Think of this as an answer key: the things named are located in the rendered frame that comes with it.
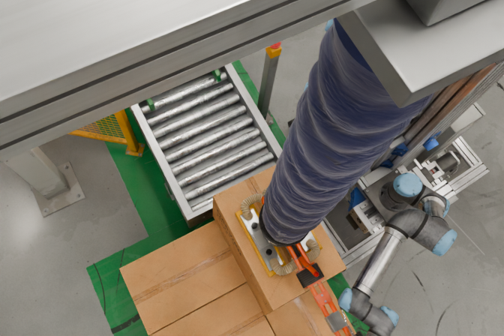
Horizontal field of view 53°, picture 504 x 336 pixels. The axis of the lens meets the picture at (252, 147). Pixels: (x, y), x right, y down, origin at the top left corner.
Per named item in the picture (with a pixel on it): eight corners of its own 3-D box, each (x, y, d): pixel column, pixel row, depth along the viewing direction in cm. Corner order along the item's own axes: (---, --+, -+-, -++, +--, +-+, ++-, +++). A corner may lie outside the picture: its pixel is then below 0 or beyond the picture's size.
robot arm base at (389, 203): (396, 176, 256) (402, 170, 246) (414, 201, 251) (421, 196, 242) (373, 192, 252) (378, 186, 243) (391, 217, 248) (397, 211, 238)
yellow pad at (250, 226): (234, 213, 240) (235, 211, 235) (253, 204, 242) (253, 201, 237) (268, 278, 230) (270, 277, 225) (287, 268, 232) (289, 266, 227)
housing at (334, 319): (323, 318, 216) (325, 317, 211) (336, 310, 217) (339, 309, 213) (331, 333, 214) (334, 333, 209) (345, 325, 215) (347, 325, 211)
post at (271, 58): (254, 117, 377) (265, 43, 284) (262, 113, 379) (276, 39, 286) (259, 124, 375) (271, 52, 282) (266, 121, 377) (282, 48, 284)
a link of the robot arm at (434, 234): (423, 181, 239) (426, 217, 188) (451, 198, 237) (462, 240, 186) (409, 200, 243) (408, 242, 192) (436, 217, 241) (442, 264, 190)
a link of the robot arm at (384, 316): (376, 298, 184) (362, 325, 180) (403, 316, 182) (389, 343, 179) (370, 300, 191) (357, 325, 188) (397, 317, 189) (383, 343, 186)
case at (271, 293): (212, 215, 279) (212, 196, 242) (274, 184, 288) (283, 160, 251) (264, 315, 262) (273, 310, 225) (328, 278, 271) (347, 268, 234)
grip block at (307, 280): (294, 272, 222) (296, 271, 216) (313, 262, 224) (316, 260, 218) (304, 290, 219) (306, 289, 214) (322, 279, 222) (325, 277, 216)
